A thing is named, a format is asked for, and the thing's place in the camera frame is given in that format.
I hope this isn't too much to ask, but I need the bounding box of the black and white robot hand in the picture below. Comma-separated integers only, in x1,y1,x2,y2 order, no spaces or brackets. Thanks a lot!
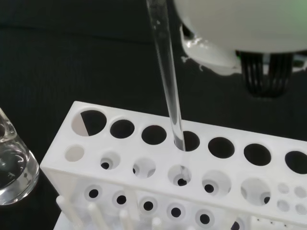
172,0,307,98

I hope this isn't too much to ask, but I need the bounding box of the small clear glass beaker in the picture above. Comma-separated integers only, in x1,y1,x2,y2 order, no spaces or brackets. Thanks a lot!
0,107,40,206

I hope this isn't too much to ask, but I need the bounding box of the white test tube rack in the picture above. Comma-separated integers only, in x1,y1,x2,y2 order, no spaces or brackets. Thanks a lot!
39,100,307,230

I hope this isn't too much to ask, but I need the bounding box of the black bench cloth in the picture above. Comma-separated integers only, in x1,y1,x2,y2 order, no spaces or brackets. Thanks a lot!
0,0,307,230

